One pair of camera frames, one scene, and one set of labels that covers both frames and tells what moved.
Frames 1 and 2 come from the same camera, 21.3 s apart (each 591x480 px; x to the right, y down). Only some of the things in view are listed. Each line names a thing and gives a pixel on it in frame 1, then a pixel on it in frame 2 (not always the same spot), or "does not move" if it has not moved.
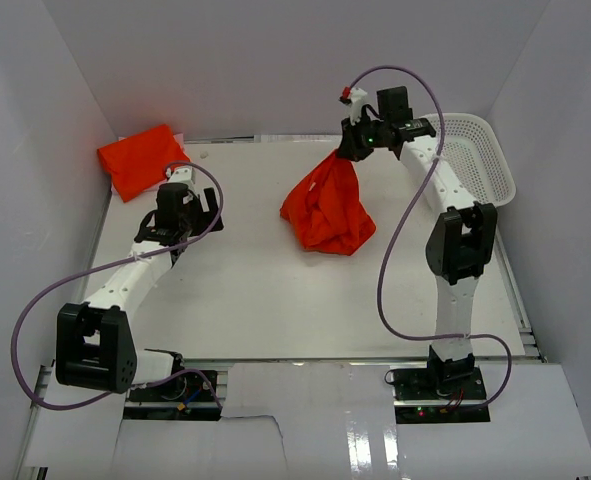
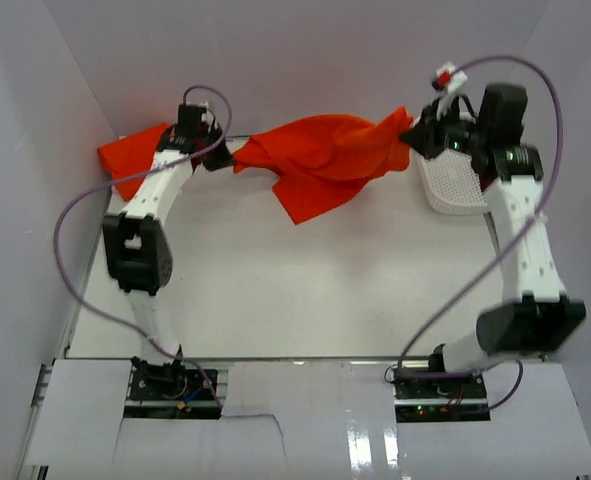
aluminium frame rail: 35,414 does not move
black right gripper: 349,148 to 422,137
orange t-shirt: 326,208 to 322,161
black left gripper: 205,218 to 226,158
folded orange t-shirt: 139,162 does not move
